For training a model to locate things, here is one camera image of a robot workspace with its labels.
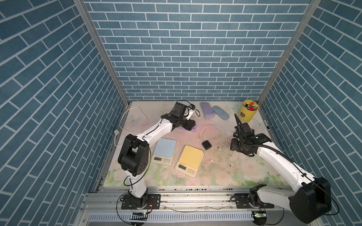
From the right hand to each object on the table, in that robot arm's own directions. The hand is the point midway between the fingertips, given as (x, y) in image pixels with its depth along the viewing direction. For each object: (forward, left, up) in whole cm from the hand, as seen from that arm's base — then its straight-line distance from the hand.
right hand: (235, 147), depth 83 cm
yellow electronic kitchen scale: (-7, +27, -9) cm, 29 cm away
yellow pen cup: (+27, -12, +3) cm, 30 cm away
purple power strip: (+17, +26, -8) cm, 32 cm away
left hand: (+14, +25, +5) cm, 29 cm away
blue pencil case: (+34, +5, -7) cm, 35 cm away
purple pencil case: (+35, +16, -7) cm, 39 cm away
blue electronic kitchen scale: (-3, +44, -8) cm, 44 cm away
